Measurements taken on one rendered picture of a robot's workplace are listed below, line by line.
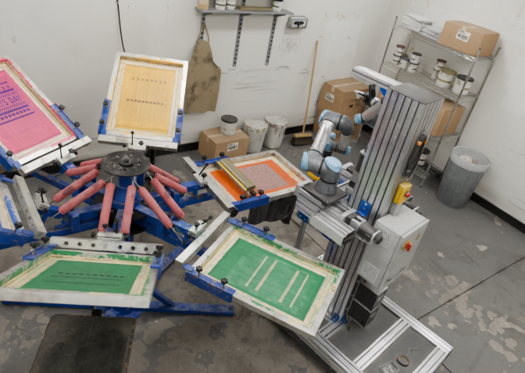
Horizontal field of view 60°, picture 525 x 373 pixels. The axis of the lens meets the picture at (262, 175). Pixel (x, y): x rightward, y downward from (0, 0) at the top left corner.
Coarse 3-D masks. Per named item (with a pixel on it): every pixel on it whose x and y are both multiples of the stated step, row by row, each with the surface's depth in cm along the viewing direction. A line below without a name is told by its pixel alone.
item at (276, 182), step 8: (272, 176) 365; (280, 176) 368; (288, 176) 370; (232, 184) 346; (256, 184) 351; (264, 184) 353; (272, 184) 355; (280, 184) 358; (288, 184) 360; (232, 192) 336; (240, 192) 338; (264, 192) 343
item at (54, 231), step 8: (56, 224) 278; (64, 224) 280; (80, 224) 282; (88, 224) 285; (96, 224) 289; (48, 232) 272; (56, 232) 276; (64, 232) 278; (72, 232) 281; (32, 240) 269; (0, 248) 260
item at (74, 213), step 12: (144, 180) 326; (96, 192) 300; (156, 192) 309; (168, 192) 311; (96, 204) 287; (72, 216) 270; (84, 216) 280; (96, 216) 285; (120, 216) 282; (156, 216) 288; (168, 216) 285; (72, 228) 275; (108, 228) 266
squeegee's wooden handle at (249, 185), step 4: (220, 160) 353; (224, 160) 353; (228, 160) 353; (228, 164) 349; (232, 164) 349; (232, 168) 345; (236, 168) 345; (236, 172) 341; (240, 172) 342; (240, 176) 338; (244, 176) 338; (244, 180) 334; (248, 180) 334; (248, 184) 331; (252, 184) 331; (248, 188) 328; (252, 188) 331
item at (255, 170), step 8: (272, 160) 387; (240, 168) 367; (248, 168) 369; (256, 168) 371; (264, 168) 373; (272, 168) 376; (280, 168) 378; (216, 176) 351; (224, 176) 353; (248, 176) 359; (256, 176) 361; (264, 176) 363; (224, 184) 344
